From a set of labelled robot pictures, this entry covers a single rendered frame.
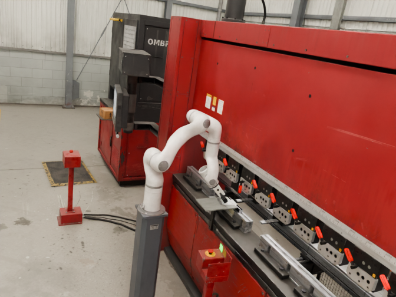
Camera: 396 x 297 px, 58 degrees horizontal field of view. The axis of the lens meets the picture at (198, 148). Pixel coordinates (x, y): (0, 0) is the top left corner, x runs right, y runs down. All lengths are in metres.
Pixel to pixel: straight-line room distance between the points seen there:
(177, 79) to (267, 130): 1.15
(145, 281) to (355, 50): 2.00
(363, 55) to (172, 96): 1.82
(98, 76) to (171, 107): 6.39
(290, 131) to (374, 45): 0.67
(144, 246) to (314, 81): 1.52
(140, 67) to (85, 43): 6.17
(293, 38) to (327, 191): 0.89
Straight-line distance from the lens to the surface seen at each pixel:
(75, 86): 9.30
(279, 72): 2.28
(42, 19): 9.21
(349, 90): 1.89
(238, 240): 2.56
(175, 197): 3.42
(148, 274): 2.70
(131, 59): 3.21
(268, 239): 2.47
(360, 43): 1.86
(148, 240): 2.53
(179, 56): 3.16
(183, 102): 3.25
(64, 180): 5.26
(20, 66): 9.28
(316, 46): 2.05
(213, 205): 2.67
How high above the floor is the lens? 2.19
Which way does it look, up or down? 18 degrees down
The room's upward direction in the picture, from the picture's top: 8 degrees clockwise
